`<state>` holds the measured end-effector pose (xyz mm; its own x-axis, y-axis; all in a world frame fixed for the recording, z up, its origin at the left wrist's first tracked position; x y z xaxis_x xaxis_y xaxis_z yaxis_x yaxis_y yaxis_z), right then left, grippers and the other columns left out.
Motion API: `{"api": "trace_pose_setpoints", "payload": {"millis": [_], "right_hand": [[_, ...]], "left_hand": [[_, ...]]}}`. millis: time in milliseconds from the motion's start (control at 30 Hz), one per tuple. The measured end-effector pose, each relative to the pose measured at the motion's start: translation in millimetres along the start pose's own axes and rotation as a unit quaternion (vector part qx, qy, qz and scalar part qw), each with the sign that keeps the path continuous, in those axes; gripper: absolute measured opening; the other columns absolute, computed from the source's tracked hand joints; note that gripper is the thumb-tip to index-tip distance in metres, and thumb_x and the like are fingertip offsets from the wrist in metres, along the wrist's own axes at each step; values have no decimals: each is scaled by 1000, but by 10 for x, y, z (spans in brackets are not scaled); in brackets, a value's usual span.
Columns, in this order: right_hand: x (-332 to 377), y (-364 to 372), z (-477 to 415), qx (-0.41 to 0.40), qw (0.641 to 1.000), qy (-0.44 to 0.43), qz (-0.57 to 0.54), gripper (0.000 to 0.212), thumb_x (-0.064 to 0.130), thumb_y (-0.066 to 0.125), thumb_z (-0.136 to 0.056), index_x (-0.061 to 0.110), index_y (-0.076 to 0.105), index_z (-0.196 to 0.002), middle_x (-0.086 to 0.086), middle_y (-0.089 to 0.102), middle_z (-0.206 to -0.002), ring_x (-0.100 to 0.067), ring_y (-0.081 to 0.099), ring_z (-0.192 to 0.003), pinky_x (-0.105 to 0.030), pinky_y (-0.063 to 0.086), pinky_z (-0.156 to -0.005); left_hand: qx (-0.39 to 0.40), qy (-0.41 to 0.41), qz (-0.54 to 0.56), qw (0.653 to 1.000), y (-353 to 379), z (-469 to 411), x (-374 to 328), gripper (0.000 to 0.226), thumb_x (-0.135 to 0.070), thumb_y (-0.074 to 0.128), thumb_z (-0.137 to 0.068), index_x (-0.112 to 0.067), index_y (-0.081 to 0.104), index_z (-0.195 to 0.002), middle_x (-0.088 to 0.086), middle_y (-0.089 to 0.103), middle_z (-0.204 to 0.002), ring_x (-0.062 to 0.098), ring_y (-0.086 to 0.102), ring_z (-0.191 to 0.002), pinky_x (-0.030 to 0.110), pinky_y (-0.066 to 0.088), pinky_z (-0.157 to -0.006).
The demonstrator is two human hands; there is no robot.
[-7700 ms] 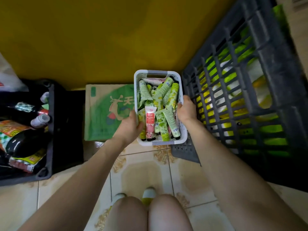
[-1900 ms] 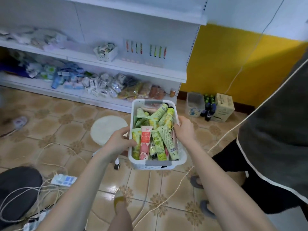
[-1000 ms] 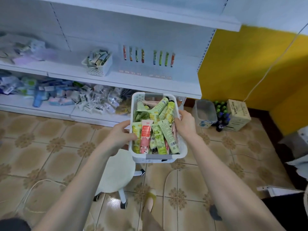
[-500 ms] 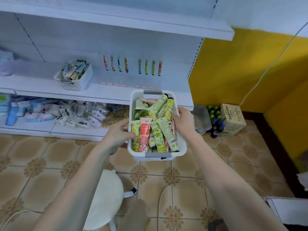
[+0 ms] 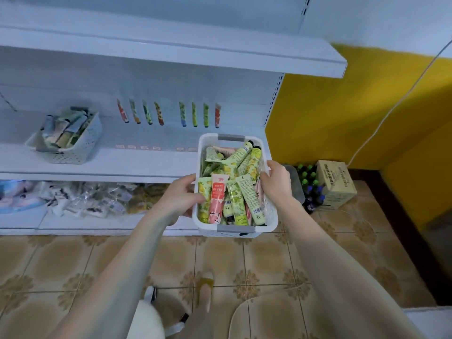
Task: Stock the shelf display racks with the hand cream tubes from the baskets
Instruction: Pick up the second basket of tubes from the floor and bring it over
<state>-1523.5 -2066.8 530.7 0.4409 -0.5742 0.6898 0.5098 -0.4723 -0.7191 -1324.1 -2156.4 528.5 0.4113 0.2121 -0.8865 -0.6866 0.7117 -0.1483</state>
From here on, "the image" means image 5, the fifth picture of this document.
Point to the person's right leg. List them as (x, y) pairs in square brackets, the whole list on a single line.
[(248, 321)]

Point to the person's left leg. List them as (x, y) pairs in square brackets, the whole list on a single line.
[(205, 325)]

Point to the white perforated plastic basket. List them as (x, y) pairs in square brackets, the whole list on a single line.
[(233, 231), (81, 153)]

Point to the small brown cardboard box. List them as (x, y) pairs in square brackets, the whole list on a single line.
[(337, 183)]

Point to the white metal shelf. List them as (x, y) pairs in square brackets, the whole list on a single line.
[(176, 49)]

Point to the clear divider tray with labels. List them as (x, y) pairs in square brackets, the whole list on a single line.
[(152, 147)]

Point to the pile of green hand cream tubes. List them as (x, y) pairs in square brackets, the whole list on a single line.
[(236, 190)]

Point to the person's leg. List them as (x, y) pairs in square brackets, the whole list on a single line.
[(205, 325), (248, 321)]

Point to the pile of snack packets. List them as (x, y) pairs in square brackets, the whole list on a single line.
[(85, 197)]

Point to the person's right forearm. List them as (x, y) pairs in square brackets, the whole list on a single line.
[(346, 279)]

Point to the row of hand cream tubes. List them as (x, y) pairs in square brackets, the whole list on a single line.
[(181, 114)]

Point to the person's left hand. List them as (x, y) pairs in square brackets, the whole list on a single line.
[(176, 201)]

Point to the white round stool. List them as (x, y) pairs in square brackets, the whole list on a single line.
[(145, 322)]

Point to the person's right hand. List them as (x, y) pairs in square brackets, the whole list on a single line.
[(279, 187)]

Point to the person's left shoe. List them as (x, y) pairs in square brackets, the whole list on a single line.
[(205, 293)]

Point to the cluster of green bottles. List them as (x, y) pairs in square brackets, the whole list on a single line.
[(311, 183)]

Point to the person's left forearm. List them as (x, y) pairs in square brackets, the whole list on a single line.
[(113, 279)]

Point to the white side shelf unit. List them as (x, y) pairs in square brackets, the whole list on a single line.
[(431, 325)]

